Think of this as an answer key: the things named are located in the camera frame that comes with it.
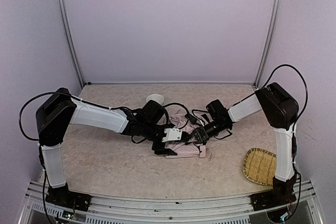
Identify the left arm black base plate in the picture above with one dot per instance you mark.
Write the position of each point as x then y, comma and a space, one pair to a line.
71, 200

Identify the aluminium corner post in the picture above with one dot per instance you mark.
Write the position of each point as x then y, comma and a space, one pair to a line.
70, 43
267, 46

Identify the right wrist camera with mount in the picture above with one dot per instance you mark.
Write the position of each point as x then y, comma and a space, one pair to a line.
198, 117

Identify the left aluminium corner post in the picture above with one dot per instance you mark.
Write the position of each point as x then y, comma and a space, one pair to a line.
70, 43

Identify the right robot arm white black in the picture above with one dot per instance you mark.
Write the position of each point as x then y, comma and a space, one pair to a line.
281, 112

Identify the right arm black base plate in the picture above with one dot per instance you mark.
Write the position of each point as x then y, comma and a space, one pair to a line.
269, 199

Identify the aluminium front rail frame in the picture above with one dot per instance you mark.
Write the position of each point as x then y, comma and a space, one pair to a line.
113, 209

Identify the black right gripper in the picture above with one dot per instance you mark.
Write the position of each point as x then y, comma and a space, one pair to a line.
200, 132

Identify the light blue ceramic mug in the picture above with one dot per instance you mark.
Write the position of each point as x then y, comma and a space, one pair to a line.
155, 97

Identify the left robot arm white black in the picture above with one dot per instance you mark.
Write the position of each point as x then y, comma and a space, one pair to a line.
63, 109

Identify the woven bamboo tray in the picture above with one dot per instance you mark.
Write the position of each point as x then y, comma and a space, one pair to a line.
259, 166

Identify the right aluminium corner post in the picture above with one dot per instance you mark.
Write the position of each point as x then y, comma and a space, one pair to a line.
267, 46

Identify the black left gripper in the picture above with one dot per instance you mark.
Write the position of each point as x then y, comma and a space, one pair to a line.
159, 143

